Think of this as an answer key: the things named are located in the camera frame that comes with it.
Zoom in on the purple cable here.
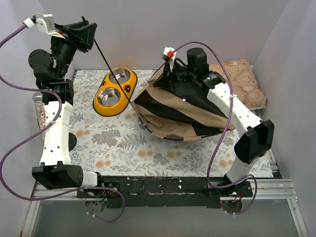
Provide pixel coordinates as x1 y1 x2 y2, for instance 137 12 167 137
172 41 257 216
0 23 126 223

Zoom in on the beige patterned pillow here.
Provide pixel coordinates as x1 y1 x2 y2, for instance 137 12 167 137
223 59 267 110

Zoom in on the black microphone stand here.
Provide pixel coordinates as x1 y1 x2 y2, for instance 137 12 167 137
68 132 77 151

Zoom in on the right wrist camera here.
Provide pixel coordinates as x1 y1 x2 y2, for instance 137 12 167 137
161 47 176 72

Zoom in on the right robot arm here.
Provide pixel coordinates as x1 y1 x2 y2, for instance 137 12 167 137
154 47 275 196

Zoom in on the aluminium frame rail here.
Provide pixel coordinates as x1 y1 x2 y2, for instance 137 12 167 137
21 178 309 237

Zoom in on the yellow double pet bowl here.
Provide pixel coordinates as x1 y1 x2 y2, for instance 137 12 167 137
93 67 138 117

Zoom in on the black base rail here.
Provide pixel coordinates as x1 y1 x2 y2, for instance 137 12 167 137
77 176 253 208

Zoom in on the beige fabric pet tent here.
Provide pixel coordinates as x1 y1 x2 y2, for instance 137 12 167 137
131 69 227 141

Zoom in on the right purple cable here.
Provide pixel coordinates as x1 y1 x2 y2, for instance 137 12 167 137
172 41 257 216

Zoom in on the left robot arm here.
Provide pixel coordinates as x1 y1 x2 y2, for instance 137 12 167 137
28 19 105 198

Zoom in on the glitter toy microphone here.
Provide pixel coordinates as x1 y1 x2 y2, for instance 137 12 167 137
32 92 46 130

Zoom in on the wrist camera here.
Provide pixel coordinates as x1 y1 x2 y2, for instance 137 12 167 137
35 13 66 40
161 47 176 72

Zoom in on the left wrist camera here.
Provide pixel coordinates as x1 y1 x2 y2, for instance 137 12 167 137
35 13 66 40

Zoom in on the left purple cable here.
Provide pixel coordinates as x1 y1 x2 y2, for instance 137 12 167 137
0 23 126 223

